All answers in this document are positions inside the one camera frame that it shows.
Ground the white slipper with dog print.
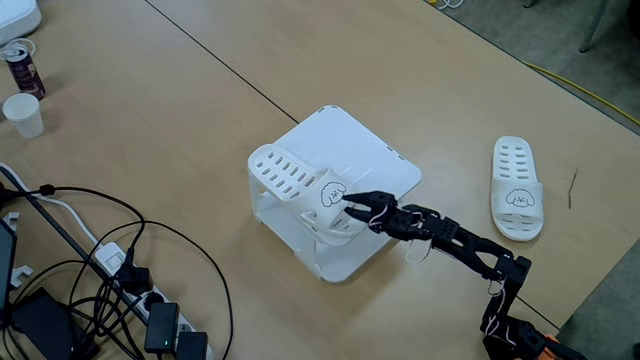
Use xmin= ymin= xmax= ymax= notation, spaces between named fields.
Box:
xmin=490 ymin=135 xmax=545 ymax=243
xmin=248 ymin=143 xmax=374 ymax=239

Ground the white plastic shoe rack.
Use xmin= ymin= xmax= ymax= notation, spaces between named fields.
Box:
xmin=247 ymin=104 xmax=423 ymax=284

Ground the small thin twig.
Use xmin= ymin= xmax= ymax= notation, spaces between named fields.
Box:
xmin=567 ymin=167 xmax=580 ymax=210

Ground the black power adapter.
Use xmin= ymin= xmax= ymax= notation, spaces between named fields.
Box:
xmin=175 ymin=330 xmax=209 ymax=360

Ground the black adapter with green light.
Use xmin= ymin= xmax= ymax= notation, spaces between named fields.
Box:
xmin=143 ymin=301 xmax=180 ymax=355

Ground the black plug charger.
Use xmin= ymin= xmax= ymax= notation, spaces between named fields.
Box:
xmin=115 ymin=247 xmax=153 ymax=296

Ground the white power strip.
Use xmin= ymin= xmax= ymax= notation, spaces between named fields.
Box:
xmin=93 ymin=241 xmax=215 ymax=360

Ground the grey chair leg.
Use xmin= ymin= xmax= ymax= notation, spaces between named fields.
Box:
xmin=578 ymin=0 xmax=612 ymax=54

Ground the black flat case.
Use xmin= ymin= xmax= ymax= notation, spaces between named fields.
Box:
xmin=8 ymin=287 xmax=101 ymax=360

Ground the white paper cup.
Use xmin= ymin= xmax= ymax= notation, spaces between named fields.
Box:
xmin=1 ymin=92 xmax=45 ymax=140

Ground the dark laptop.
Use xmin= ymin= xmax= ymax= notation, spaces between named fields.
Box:
xmin=0 ymin=219 xmax=17 ymax=314

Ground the purple drink can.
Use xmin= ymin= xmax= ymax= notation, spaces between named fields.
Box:
xmin=4 ymin=44 xmax=47 ymax=101

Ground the white box device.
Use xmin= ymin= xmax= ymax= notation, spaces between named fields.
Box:
xmin=0 ymin=0 xmax=43 ymax=46

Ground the yellow floor cable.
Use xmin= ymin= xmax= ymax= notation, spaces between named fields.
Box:
xmin=522 ymin=60 xmax=640 ymax=127

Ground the white power strip cable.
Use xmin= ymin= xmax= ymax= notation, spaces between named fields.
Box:
xmin=0 ymin=162 xmax=101 ymax=246

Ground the black cable with ferrite bead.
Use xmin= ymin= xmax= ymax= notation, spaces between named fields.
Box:
xmin=2 ymin=183 xmax=147 ymax=256

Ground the white coiled cable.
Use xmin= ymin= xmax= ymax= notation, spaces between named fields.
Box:
xmin=0 ymin=37 xmax=37 ymax=62

